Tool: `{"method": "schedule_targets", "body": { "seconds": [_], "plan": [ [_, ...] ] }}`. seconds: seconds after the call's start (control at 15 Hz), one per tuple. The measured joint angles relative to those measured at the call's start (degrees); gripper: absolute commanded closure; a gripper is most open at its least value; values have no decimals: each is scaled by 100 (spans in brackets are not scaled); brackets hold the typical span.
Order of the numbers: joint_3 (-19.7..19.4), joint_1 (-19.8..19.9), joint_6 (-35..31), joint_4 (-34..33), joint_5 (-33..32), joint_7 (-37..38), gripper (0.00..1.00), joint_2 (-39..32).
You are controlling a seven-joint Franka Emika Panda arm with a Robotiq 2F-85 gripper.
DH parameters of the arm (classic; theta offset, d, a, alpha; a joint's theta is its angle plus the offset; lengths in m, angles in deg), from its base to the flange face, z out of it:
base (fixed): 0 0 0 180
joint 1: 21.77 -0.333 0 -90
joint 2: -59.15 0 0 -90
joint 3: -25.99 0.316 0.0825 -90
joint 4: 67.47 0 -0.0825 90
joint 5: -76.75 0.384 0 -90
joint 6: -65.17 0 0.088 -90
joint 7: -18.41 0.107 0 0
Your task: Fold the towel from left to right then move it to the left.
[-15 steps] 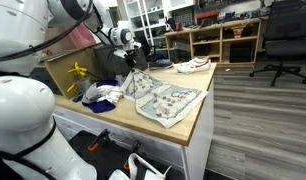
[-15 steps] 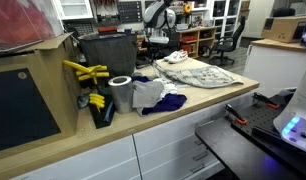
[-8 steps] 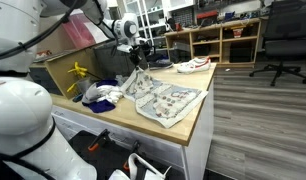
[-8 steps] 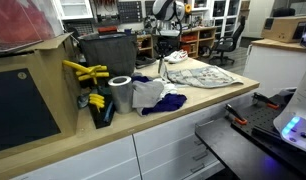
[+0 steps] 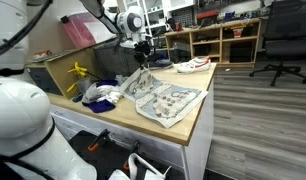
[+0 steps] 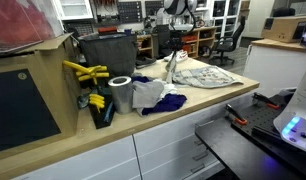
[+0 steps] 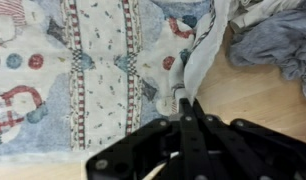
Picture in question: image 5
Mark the red translucent plastic bin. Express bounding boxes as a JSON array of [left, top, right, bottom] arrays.
[[60, 12, 118, 51]]

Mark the dark grey sneaker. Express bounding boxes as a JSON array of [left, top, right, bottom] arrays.
[[148, 57, 175, 71]]

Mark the wooden shelf unit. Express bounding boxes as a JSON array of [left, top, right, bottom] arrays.
[[163, 17, 263, 66]]

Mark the orange and black clamp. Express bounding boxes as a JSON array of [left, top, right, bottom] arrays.
[[87, 128, 112, 153], [122, 139, 142, 172]]

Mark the small yellow clamp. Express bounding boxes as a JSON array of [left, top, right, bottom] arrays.
[[66, 82, 78, 94]]

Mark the white cloth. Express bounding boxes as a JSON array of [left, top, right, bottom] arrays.
[[82, 83, 123, 105]]

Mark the brown cardboard box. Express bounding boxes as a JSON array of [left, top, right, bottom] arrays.
[[26, 45, 98, 100]]

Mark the metal cylinder can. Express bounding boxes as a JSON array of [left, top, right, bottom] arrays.
[[76, 77, 94, 96]]

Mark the white drawer cabinet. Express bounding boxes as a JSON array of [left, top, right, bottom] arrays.
[[49, 81, 216, 180]]

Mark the pile of blue white clothes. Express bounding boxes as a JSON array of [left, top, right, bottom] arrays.
[[81, 78, 119, 114]]

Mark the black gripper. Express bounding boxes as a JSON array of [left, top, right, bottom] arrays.
[[133, 40, 153, 71]]

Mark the white and red sneaker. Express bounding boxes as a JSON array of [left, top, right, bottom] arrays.
[[176, 55, 212, 75]]

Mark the red toolbox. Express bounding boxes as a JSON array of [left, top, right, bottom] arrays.
[[196, 10, 220, 27]]

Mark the white glass door cabinet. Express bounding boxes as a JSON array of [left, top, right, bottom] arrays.
[[122, 0, 171, 45]]

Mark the black office chair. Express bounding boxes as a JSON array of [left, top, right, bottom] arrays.
[[248, 0, 306, 87]]

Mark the white plastic bracket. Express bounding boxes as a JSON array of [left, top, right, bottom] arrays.
[[107, 152, 173, 180]]

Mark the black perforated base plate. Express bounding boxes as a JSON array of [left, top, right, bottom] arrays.
[[67, 129, 178, 180]]

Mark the red and white container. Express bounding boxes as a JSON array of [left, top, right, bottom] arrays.
[[231, 27, 245, 39]]

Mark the printed snowman towel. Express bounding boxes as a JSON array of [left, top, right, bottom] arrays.
[[119, 66, 209, 130]]

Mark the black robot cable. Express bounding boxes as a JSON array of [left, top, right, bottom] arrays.
[[0, 0, 54, 59]]

